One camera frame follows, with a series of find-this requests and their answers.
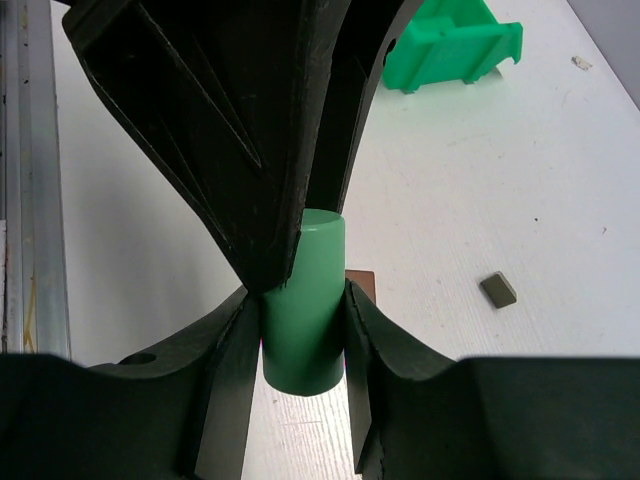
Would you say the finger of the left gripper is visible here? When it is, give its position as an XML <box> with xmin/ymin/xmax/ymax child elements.
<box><xmin>62</xmin><ymin>1</ymin><xmax>348</xmax><ymax>293</ymax></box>
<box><xmin>307</xmin><ymin>0</ymin><xmax>422</xmax><ymax>213</ymax></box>

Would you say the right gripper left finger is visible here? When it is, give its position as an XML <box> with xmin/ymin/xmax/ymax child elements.
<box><xmin>1</xmin><ymin>289</ymin><xmax>259</xmax><ymax>479</ymax></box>

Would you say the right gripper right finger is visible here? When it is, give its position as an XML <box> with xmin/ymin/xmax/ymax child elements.
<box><xmin>342</xmin><ymin>282</ymin><xmax>639</xmax><ymax>479</ymax></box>

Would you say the green plastic bin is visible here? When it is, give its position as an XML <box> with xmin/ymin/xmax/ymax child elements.
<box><xmin>382</xmin><ymin>0</ymin><xmax>523</xmax><ymax>93</ymax></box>

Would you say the green cylinder block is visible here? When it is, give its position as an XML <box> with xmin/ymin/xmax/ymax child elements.
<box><xmin>261</xmin><ymin>209</ymin><xmax>345</xmax><ymax>396</ymax></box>

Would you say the small brown cube block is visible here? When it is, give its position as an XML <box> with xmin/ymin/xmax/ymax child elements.
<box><xmin>345</xmin><ymin>270</ymin><xmax>376</xmax><ymax>303</ymax></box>

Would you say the aluminium table frame rail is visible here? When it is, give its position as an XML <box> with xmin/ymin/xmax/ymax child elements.
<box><xmin>1</xmin><ymin>1</ymin><xmax>71</xmax><ymax>358</ymax></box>

